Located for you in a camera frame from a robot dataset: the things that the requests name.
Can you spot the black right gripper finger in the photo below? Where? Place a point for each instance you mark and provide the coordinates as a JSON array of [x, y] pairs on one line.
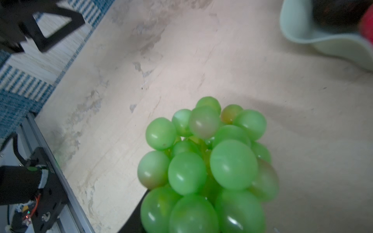
[[133, 224]]

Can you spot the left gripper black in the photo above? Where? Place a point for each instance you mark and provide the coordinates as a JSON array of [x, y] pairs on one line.
[[18, 24]]

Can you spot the green fake grape bunch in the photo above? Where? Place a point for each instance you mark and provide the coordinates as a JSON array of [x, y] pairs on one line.
[[207, 172]]

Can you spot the dark fake avocado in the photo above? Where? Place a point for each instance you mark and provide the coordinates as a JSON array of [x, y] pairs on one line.
[[339, 13]]

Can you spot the pale green wavy fruit bowl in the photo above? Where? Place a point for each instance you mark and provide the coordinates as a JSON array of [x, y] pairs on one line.
[[297, 25]]

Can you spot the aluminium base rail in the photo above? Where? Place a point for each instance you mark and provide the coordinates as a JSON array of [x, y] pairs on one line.
[[58, 210]]

